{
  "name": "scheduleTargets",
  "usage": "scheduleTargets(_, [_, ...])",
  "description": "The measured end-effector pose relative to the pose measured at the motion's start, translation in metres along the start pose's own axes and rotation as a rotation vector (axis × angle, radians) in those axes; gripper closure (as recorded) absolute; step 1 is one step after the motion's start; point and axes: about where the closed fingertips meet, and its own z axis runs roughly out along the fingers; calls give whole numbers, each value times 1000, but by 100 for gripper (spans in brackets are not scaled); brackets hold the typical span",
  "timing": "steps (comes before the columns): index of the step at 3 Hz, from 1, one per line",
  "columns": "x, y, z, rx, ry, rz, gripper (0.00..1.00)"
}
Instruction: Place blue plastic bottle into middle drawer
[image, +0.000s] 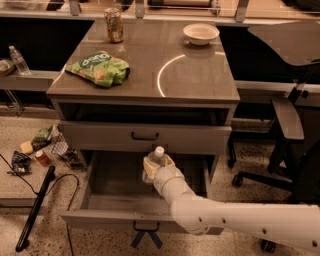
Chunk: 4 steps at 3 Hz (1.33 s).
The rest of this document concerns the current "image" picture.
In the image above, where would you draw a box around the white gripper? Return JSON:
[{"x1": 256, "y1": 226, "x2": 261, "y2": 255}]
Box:
[{"x1": 143, "y1": 155, "x2": 194, "y2": 204}]

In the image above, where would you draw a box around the clear plastic water bottle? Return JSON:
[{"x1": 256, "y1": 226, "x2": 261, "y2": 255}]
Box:
[{"x1": 141, "y1": 145, "x2": 168, "y2": 185}]

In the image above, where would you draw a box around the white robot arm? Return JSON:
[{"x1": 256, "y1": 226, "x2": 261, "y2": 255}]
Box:
[{"x1": 143, "y1": 158, "x2": 320, "y2": 253}]

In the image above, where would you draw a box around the open lower grey drawer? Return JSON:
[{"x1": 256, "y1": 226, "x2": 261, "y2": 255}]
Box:
[{"x1": 59, "y1": 150, "x2": 229, "y2": 236}]

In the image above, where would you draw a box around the grey drawer cabinet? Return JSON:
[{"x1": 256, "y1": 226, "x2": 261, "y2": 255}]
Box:
[{"x1": 47, "y1": 19, "x2": 240, "y2": 169}]

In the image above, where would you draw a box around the closed upper grey drawer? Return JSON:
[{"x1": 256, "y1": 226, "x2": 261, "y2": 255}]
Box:
[{"x1": 59, "y1": 121, "x2": 231, "y2": 155}]

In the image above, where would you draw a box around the small water bottle on shelf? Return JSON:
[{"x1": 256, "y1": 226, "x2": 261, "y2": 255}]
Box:
[{"x1": 9, "y1": 45, "x2": 30, "y2": 75}]

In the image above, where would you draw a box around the dark snack packet by basket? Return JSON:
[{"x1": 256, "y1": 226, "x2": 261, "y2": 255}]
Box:
[{"x1": 61, "y1": 149, "x2": 83, "y2": 170}]

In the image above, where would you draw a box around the green chip bag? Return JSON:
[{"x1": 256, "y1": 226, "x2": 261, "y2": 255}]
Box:
[{"x1": 65, "y1": 51, "x2": 130, "y2": 88}]

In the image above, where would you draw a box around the small red can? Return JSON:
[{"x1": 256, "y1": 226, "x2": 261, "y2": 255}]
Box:
[{"x1": 35, "y1": 150, "x2": 50, "y2": 167}]

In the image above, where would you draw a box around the green snack bag on floor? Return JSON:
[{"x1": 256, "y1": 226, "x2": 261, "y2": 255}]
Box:
[{"x1": 31, "y1": 125, "x2": 54, "y2": 151}]

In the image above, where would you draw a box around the yellow sponge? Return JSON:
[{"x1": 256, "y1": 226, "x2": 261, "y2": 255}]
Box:
[{"x1": 20, "y1": 141, "x2": 34, "y2": 154}]

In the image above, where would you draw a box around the white bowl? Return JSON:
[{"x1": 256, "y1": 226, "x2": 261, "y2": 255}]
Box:
[{"x1": 183, "y1": 23, "x2": 219, "y2": 46}]

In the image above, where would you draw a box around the dark blue snack bag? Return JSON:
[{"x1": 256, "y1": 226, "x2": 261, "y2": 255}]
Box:
[{"x1": 8, "y1": 151, "x2": 31, "y2": 175}]

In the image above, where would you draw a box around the black bar on floor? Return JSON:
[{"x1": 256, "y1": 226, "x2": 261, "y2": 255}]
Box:
[{"x1": 15, "y1": 166, "x2": 55, "y2": 252}]

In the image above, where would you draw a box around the black office chair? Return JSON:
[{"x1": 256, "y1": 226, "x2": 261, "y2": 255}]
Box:
[{"x1": 232, "y1": 21, "x2": 320, "y2": 252}]

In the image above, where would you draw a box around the orange soda can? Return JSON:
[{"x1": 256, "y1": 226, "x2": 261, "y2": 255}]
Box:
[{"x1": 104, "y1": 8, "x2": 123, "y2": 43}]

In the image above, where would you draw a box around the bowl on left shelf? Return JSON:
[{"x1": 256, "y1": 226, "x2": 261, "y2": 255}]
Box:
[{"x1": 0, "y1": 59, "x2": 15, "y2": 77}]

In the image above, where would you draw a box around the black cable on floor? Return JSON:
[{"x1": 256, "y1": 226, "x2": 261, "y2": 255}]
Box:
[{"x1": 0, "y1": 153, "x2": 81, "y2": 256}]

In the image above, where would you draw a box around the wire mesh basket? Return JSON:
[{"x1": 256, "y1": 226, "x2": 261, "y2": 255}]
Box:
[{"x1": 51, "y1": 133, "x2": 68, "y2": 156}]

